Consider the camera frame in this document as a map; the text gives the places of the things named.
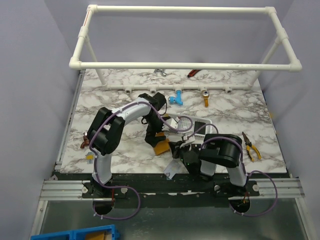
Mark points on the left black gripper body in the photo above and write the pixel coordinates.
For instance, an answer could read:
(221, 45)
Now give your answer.
(155, 125)

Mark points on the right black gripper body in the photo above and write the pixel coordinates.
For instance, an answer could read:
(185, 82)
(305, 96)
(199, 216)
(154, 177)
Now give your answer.
(176, 150)

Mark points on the white credit card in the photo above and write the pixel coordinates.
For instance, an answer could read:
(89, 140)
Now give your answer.
(172, 169)

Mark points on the tan leather card holder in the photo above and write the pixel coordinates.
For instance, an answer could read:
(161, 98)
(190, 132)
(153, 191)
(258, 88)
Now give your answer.
(162, 147)

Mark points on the white plastic basket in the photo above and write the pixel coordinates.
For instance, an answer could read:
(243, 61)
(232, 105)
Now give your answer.
(188, 125)

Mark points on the black credit card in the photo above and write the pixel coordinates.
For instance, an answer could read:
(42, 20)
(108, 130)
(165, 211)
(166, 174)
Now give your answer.
(199, 128)

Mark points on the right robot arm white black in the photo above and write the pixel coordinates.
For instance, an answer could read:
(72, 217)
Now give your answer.
(202, 159)

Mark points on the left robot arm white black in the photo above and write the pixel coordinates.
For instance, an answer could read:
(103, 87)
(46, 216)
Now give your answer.
(106, 130)

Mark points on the blue pipe valve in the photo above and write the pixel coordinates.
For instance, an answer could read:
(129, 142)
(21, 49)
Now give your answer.
(176, 99)

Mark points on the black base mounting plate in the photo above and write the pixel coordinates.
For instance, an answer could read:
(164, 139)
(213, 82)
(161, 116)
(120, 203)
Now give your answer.
(130, 190)

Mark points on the metal clamp fitting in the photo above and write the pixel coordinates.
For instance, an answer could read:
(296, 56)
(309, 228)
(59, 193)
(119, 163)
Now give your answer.
(160, 71)

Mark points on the gold pipe valve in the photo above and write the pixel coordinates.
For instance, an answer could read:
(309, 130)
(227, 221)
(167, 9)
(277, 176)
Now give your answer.
(205, 96)

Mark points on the brown pipe valve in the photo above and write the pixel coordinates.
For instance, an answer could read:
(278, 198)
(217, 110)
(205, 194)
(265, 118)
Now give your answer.
(85, 141)

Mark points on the hex key set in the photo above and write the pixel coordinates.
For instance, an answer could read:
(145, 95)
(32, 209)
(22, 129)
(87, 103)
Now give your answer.
(90, 158)

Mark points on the blue plastic bin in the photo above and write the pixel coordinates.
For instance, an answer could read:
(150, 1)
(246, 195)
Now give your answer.
(110, 232)

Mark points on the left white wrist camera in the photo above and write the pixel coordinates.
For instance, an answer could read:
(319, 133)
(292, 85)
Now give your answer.
(173, 123)

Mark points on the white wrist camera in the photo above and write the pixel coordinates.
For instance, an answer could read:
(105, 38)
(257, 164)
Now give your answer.
(187, 140)
(173, 123)

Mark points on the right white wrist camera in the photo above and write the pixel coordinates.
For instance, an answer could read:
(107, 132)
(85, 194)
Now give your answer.
(187, 140)

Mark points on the yellow handled pliers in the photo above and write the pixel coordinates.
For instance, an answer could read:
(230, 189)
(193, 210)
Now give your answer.
(249, 147)

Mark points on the red handled tool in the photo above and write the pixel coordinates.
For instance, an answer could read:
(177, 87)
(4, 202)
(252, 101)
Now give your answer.
(193, 72)

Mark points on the aluminium rail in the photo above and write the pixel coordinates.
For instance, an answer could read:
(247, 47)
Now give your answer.
(73, 190)

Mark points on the white PVC pipe frame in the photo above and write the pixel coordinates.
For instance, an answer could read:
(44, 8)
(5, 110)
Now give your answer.
(281, 56)

